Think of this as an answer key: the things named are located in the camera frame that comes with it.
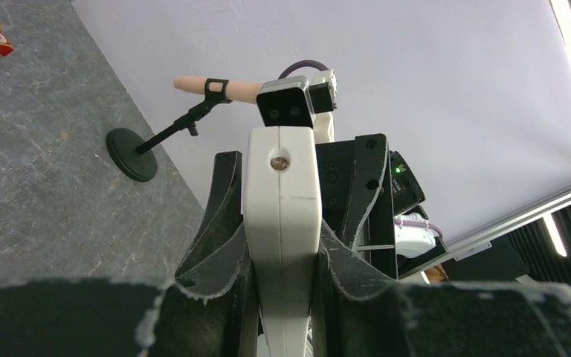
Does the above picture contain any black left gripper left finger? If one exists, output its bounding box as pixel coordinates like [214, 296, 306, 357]
[0, 228, 251, 356]

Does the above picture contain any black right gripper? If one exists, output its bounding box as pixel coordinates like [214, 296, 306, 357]
[174, 134, 398, 279]

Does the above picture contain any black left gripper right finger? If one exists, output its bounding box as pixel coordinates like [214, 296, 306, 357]
[312, 225, 571, 356]

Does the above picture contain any white remote control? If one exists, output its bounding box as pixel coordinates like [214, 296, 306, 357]
[242, 126, 322, 356]

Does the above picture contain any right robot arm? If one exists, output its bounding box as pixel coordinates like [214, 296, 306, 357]
[175, 127, 445, 278]

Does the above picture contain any beige microphone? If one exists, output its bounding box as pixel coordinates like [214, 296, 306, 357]
[173, 76, 263, 104]

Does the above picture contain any black microphone stand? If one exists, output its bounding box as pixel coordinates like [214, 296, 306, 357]
[106, 92, 232, 182]

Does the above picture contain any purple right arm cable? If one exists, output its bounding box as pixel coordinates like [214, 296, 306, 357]
[277, 59, 331, 80]

